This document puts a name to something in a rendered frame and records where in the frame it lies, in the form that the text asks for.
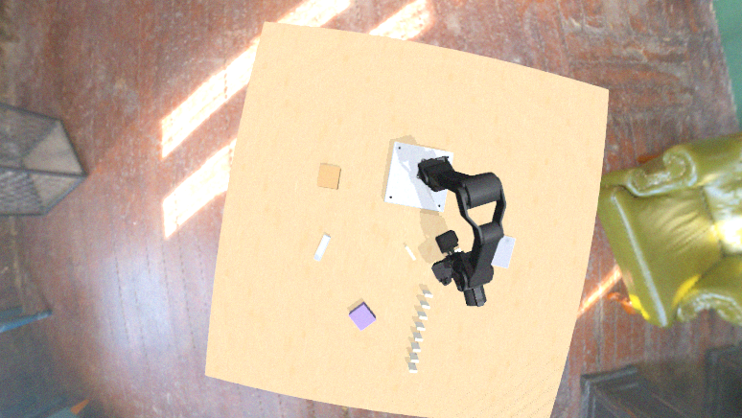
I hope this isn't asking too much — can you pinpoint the purple rectangular block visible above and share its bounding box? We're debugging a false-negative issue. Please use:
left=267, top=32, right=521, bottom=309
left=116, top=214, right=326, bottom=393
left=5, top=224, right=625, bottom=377
left=349, top=301, right=377, bottom=331

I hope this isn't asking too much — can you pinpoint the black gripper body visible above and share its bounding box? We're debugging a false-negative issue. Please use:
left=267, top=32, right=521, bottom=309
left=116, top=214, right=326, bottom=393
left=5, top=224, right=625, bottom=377
left=435, top=230, right=465, bottom=292

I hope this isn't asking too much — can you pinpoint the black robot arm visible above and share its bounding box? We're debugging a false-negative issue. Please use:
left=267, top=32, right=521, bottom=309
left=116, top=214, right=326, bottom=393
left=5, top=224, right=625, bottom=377
left=416, top=155, right=507, bottom=307

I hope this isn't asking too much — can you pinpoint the brown rectangular block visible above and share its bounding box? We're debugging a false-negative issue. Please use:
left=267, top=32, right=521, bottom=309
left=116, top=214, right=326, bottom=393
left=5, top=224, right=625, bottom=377
left=316, top=164, right=341, bottom=190

